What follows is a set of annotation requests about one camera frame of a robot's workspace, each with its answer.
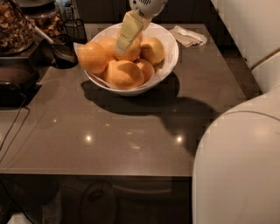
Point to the front centre orange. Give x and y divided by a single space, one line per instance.
123 74

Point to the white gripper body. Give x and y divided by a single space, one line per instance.
148 7

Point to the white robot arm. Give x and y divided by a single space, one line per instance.
236 169

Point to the black appliance on counter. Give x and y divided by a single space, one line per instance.
17 86

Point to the glass jar of nuts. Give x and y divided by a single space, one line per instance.
15 34

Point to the black wire mesh cup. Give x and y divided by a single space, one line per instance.
76 30

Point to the large left orange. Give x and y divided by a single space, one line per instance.
92 57

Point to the back left orange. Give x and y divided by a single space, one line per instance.
108 44

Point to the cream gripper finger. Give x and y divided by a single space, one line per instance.
132 25

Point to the white ceramic bowl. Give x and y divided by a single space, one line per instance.
153 30

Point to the dark glass cup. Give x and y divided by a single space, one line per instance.
63 52

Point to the front right small orange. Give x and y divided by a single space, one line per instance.
146 67

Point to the top centre orange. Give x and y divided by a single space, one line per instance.
131 54

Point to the folded paper napkin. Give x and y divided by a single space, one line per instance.
188 38

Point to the white paper bowl liner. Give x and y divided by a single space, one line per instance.
160 72

